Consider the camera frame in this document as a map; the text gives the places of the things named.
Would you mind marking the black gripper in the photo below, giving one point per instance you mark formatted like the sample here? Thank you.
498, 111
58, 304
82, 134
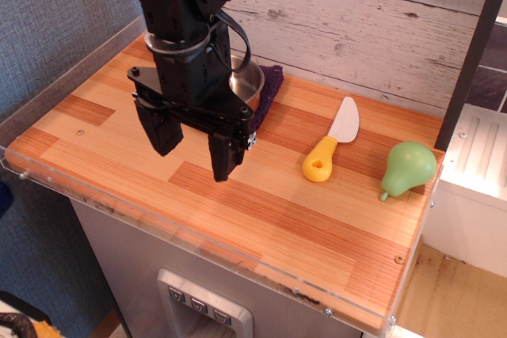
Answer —
194, 91

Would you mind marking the yellow handled toy knife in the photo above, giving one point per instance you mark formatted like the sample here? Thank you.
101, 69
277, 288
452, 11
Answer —
318, 164

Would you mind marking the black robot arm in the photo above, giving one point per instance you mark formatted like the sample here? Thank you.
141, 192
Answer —
181, 28

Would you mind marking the clear acrylic counter guard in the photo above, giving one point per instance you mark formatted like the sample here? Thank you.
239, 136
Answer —
335, 247

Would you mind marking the stainless steel pan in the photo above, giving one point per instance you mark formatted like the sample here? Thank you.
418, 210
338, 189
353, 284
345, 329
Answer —
248, 83

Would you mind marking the purple knitted cloth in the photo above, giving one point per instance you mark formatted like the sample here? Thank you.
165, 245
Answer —
274, 77

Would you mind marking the stainless steel toy fridge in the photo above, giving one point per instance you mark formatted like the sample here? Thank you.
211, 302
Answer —
163, 290

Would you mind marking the green toy pear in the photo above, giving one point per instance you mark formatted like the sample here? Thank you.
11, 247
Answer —
409, 164

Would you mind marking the white toy sink unit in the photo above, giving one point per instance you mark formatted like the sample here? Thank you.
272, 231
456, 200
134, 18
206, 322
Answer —
467, 219

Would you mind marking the dark right shelf post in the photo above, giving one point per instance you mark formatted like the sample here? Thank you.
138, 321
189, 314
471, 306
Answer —
477, 46

